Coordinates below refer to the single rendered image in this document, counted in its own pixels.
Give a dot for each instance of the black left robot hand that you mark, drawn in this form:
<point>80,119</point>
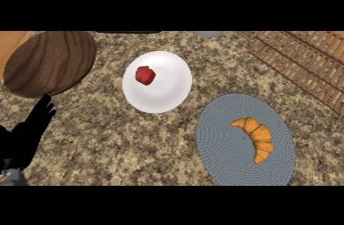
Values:
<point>27,134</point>

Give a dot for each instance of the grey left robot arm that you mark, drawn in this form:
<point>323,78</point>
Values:
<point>10,177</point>

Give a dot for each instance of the grey round woven placemat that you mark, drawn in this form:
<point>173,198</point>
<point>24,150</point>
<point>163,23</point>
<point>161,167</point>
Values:
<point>244,143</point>

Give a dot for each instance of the orange curved squash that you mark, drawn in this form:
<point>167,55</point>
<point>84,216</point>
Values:
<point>259,139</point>

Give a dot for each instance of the brown wooden tiered shelf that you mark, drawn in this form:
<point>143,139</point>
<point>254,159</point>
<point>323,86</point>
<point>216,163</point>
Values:
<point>304,61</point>

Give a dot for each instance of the round dark wooden board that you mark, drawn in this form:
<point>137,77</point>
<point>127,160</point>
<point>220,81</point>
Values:
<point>49,63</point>

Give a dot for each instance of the red bell pepper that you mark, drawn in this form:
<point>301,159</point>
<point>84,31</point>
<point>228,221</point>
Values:
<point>145,75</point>

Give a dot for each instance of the white oval plate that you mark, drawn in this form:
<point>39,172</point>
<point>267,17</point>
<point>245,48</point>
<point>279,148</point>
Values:
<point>157,83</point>

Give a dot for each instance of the grey round object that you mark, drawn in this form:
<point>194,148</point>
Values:
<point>207,33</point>

